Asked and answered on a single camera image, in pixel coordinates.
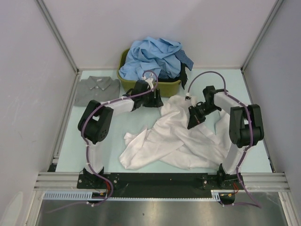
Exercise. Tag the light blue long sleeve shirt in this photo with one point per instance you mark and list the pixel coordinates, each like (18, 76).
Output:
(151, 54)

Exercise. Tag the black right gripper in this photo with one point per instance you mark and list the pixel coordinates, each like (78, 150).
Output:
(194, 119)

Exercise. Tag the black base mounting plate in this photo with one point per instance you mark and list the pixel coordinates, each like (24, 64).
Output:
(169, 185)

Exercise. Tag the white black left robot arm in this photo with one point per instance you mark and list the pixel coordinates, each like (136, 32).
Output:
(95, 122)

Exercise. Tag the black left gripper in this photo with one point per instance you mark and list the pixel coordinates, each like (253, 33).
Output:
(156, 102)

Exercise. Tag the folded grey polo shirt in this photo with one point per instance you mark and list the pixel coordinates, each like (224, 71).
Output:
(100, 89)

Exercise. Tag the white slotted cable duct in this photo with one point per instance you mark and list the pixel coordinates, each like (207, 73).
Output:
(99, 196)

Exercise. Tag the white long sleeve shirt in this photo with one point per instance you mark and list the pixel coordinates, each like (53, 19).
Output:
(170, 141)

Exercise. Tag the olive green plastic basket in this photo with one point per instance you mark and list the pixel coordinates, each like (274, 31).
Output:
(167, 88)

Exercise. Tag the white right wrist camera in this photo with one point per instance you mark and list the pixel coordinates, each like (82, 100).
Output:
(192, 99)

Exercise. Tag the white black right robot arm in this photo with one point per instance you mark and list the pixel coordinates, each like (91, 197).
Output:
(245, 131)

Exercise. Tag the dark blue patterned shirt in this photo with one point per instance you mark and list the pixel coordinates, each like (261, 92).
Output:
(184, 59)

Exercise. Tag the black garment in basket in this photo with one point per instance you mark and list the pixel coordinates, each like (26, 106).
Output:
(183, 75)

